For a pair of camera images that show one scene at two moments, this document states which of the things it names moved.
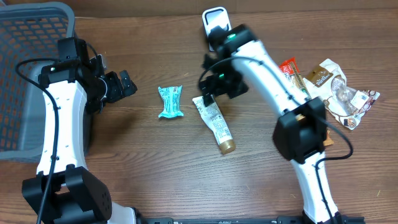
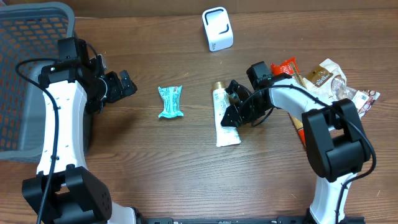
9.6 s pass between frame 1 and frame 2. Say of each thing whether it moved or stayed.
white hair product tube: moved
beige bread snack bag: stayed
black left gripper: stayed
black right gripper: moved
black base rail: stayed
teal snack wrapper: stayed
